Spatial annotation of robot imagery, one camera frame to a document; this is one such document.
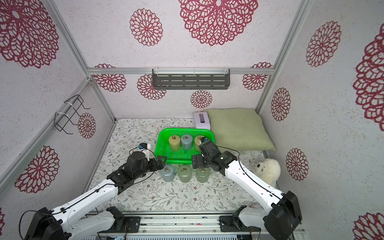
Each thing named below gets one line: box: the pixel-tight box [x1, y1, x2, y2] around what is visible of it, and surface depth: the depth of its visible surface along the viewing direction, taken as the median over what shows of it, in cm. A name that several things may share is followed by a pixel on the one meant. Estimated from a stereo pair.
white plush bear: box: [254, 158, 281, 188], surface depth 74 cm
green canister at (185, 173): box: [178, 164, 192, 183], surface depth 85 cm
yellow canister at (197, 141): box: [194, 135, 205, 151], surface depth 99 cm
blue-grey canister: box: [160, 164, 176, 183], surface depth 86 cm
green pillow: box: [204, 108, 276, 152], surface depth 100 cm
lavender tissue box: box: [193, 111, 211, 130], surface depth 108 cm
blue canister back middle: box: [181, 134, 193, 151], surface depth 99 cm
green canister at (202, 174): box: [196, 167, 211, 183], surface depth 85 cm
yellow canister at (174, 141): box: [168, 135, 181, 151], surface depth 99 cm
